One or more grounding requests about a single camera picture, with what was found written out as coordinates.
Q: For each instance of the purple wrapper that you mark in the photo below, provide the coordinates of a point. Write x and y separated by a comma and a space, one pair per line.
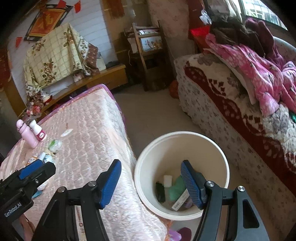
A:
188, 204

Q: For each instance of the dark brown garment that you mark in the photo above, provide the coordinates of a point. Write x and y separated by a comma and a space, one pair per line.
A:
231, 30

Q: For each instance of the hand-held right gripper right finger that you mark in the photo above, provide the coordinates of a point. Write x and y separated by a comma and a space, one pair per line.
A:
192, 183

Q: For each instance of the green and white wrapper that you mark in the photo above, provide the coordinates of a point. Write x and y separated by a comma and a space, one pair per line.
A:
54, 145

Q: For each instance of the red framed wall decoration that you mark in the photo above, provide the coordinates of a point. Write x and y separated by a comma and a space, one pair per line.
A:
46, 20

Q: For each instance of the orange mesh bag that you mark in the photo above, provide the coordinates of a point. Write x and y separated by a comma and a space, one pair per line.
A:
174, 89

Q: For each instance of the wooden television cabinet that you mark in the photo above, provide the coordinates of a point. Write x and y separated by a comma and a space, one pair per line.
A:
101, 77

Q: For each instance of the white printed plastic bag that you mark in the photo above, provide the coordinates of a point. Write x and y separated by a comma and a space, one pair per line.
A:
43, 185

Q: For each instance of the green plastic bag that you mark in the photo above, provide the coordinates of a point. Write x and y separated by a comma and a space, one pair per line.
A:
177, 188

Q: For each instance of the black packet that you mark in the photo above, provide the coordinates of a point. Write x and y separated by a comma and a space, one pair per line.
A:
160, 191

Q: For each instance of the white and grey carton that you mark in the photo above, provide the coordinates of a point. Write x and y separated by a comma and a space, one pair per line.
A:
180, 199

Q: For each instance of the sofa with patterned cover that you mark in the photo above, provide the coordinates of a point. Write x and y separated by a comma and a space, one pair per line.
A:
219, 120

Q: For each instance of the window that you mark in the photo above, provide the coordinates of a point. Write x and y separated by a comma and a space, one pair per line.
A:
261, 10

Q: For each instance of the white hanging bag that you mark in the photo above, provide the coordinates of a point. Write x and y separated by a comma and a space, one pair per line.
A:
205, 16

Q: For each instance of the clear bag of snacks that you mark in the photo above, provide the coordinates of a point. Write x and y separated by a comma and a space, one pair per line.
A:
37, 104

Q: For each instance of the pink spotted garment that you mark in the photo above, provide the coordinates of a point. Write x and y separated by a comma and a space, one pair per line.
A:
254, 69

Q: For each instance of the white and orange medicine box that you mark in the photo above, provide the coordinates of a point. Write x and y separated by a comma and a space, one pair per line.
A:
32, 160

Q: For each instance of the white plastic bucket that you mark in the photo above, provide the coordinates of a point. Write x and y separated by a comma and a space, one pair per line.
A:
185, 148

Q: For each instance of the purple slipper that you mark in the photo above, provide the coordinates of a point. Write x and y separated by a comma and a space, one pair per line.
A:
182, 234

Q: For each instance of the maroon fleece garment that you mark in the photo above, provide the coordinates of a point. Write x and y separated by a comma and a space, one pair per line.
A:
268, 39

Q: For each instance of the pink insulated bottle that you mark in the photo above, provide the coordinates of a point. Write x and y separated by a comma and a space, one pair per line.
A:
29, 136

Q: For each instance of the red paper flag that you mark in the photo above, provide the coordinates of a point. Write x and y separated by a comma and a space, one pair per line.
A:
61, 2
77, 6
18, 41

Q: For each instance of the floral checked cloth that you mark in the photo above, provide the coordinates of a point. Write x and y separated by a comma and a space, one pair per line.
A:
57, 53

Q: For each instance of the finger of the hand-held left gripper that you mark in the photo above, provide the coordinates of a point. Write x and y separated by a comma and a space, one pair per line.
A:
30, 170
46, 172

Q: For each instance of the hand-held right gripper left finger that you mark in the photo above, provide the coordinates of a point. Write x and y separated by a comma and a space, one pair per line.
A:
108, 185

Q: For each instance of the red hanging garment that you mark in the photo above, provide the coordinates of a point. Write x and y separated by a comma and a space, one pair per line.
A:
195, 14

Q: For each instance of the red wall scroll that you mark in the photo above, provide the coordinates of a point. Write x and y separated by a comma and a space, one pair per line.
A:
4, 69

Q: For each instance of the white pill bottle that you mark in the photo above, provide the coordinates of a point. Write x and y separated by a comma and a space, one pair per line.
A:
39, 133

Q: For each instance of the dark wooden chair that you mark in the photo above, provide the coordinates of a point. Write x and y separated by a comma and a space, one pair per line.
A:
150, 60

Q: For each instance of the air conditioner with floral cover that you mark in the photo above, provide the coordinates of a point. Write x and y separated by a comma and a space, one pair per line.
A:
168, 18

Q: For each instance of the red knot wall hanging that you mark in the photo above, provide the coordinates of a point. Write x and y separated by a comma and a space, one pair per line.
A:
116, 8

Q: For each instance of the black set-top box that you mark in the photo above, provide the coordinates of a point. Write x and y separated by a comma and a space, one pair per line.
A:
113, 63

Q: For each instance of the pink quilted table cover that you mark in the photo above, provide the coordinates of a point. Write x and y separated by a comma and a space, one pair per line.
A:
92, 129

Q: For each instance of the red cushion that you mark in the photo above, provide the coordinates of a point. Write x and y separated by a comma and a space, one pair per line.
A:
198, 34

